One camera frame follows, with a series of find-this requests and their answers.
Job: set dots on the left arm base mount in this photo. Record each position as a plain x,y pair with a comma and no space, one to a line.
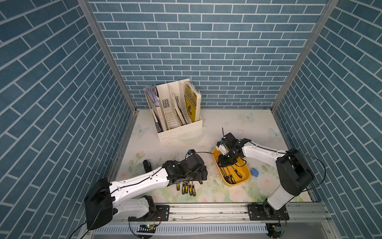
160,214

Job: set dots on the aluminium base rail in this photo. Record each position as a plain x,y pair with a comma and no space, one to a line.
237,212

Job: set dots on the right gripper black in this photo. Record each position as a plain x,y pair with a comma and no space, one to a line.
222,163

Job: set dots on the white file organizer rack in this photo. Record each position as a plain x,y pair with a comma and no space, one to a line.
165,117

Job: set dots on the white cable duct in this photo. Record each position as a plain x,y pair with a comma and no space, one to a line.
184,229

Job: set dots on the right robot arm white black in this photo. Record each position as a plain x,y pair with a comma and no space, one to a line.
294,172

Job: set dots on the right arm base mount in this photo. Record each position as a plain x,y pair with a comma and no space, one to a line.
259,212

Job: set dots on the purple patterned booklet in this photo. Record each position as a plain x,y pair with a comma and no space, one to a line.
151,91

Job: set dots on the file tool yellow black handle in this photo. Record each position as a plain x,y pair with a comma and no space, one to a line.
225,176

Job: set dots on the beige folder in rack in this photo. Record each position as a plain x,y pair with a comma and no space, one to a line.
178,111

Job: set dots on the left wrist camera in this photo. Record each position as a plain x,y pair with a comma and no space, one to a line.
190,152

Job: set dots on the yellow plastic tray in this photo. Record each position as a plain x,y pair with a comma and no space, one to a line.
242,168

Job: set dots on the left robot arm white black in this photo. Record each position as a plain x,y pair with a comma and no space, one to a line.
107,200

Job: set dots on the yellow book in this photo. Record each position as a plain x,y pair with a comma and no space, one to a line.
193,99

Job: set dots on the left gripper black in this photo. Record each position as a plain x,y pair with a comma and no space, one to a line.
199,177

